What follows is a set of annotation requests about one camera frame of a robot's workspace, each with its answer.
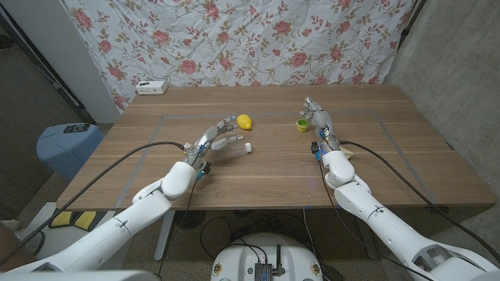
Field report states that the black antenna module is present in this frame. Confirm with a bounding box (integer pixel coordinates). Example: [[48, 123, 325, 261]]
[[254, 244, 287, 281]]

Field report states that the wrist thin black cable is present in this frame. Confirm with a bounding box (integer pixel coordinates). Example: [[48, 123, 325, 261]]
[[155, 177, 200, 278], [318, 159, 438, 281]]

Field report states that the yellow toy lemon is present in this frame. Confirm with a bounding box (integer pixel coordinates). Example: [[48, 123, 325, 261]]
[[236, 113, 253, 130]]

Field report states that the arm thick black cable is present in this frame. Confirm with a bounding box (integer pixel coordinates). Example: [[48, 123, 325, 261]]
[[338, 140, 500, 263], [0, 140, 188, 266]]

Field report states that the white power strip box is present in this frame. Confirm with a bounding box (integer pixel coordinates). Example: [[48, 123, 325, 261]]
[[135, 80, 169, 96]]

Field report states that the grey floor cable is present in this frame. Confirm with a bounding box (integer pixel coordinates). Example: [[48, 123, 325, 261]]
[[302, 208, 325, 271]]

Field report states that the black stand pole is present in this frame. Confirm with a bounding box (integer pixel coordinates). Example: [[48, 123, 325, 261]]
[[397, 0, 427, 50]]

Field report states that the white table leg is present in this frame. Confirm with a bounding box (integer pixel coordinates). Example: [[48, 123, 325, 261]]
[[154, 209, 177, 261]]

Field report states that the blue grey bin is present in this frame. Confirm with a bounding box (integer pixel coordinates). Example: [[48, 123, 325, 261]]
[[35, 123, 105, 183]]

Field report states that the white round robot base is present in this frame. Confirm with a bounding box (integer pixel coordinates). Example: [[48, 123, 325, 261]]
[[210, 233, 324, 281]]

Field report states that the floral print backdrop cloth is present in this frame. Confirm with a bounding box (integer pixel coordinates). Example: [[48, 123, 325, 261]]
[[61, 0, 418, 113]]

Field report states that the grey table leg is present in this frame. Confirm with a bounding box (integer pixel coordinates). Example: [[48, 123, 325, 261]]
[[353, 218, 380, 261]]

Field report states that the yellow black floor sticker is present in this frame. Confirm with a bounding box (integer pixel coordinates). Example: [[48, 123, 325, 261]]
[[48, 209, 105, 232]]

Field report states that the left arm thick black cable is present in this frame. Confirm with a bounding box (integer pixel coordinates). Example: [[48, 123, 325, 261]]
[[0, 140, 188, 266]]

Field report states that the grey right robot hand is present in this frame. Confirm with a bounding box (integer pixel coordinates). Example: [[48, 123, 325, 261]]
[[299, 96, 341, 155]]

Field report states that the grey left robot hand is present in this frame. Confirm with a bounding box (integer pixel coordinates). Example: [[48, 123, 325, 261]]
[[182, 115, 245, 169]]

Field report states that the black looped floor cable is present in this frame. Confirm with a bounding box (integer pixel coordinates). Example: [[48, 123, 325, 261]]
[[198, 216, 270, 270]]

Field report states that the black flat device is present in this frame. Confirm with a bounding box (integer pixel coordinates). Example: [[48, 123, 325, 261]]
[[62, 123, 91, 134]]

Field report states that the grey white sneaker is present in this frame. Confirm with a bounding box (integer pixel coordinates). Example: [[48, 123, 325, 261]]
[[25, 230, 46, 254]]

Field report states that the left wrist thin black cable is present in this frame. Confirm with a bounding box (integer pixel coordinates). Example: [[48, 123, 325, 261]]
[[155, 177, 200, 278]]

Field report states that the right arm thick black cable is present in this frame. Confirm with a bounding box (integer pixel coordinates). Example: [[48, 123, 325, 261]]
[[338, 140, 500, 263]]

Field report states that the person brown leg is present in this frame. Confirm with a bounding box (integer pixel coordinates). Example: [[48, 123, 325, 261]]
[[0, 222, 38, 273]]

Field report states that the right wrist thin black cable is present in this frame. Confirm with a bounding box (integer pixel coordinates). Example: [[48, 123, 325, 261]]
[[318, 159, 438, 281]]

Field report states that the clear medicine bottle white cap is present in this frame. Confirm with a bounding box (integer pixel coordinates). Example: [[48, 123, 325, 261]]
[[229, 142, 253, 158]]

